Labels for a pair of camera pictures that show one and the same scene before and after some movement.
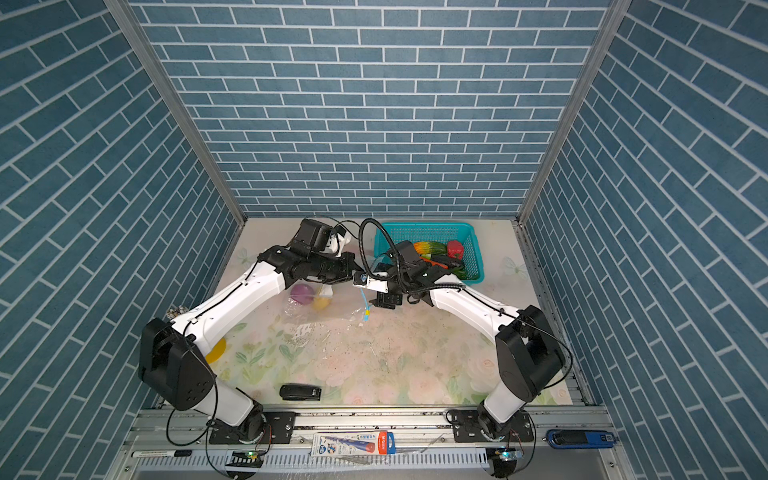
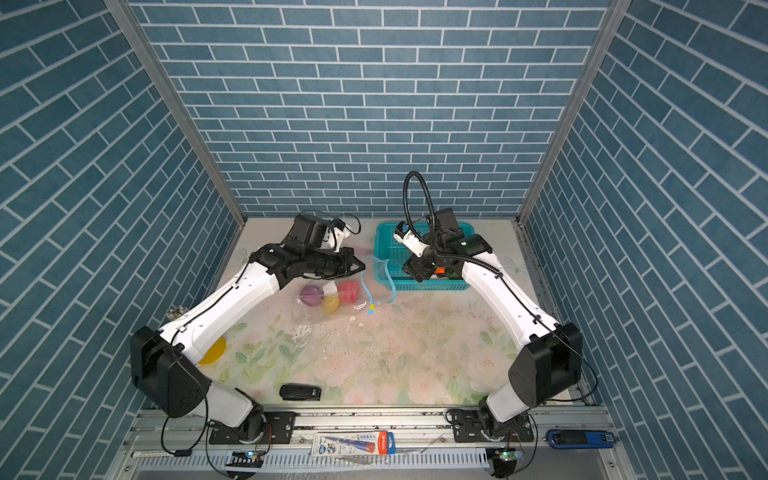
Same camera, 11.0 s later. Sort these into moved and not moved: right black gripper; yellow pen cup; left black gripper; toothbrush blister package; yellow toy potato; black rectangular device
Moved: yellow toy potato; right black gripper
Not moved: toothbrush blister package; yellow pen cup; left black gripper; black rectangular device
